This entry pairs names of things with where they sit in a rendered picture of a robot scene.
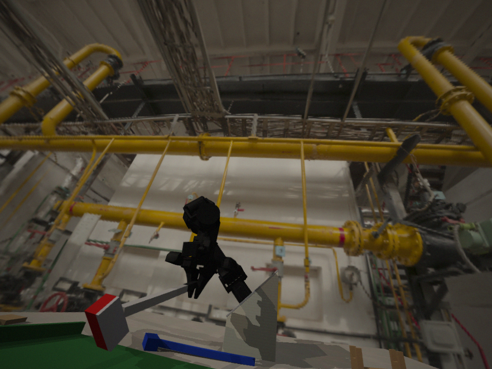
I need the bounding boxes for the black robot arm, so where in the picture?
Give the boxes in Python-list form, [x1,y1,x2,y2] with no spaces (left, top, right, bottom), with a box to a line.
[182,196,252,303]

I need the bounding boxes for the blue putter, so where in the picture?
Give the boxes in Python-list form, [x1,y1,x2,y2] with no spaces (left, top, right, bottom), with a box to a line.
[142,332,255,366]

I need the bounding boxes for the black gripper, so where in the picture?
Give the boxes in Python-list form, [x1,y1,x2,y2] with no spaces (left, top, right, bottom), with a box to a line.
[165,232,237,299]

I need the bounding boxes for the green putting mat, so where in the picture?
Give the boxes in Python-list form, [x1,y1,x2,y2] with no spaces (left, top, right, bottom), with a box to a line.
[0,334,215,369]

